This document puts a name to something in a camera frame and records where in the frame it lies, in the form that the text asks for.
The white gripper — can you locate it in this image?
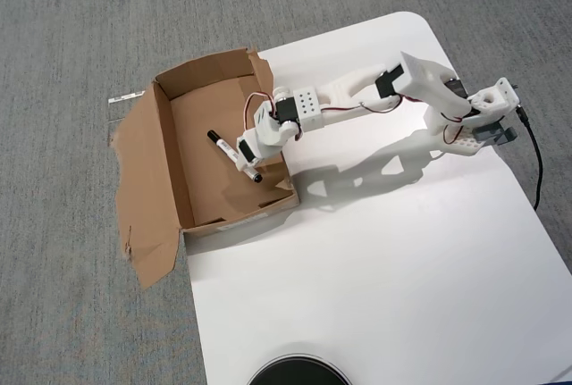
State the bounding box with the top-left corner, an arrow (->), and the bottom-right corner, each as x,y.
235,101 -> 299,175

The white marker pen black cap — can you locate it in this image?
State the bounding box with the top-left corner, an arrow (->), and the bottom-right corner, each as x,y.
206,130 -> 264,184

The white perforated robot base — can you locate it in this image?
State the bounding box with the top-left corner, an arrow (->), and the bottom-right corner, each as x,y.
423,105 -> 488,157

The open brown cardboard box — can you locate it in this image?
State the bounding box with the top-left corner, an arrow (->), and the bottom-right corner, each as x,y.
108,45 -> 299,291

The white tape strip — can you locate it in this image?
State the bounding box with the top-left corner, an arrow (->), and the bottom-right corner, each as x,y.
108,89 -> 147,105

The black round object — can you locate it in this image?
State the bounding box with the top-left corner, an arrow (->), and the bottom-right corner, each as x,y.
247,353 -> 354,385

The grey table clamp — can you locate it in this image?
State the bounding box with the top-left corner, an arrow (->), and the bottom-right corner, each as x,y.
473,121 -> 518,147

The black power cable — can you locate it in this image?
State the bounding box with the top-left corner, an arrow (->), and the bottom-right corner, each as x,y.
516,105 -> 544,212

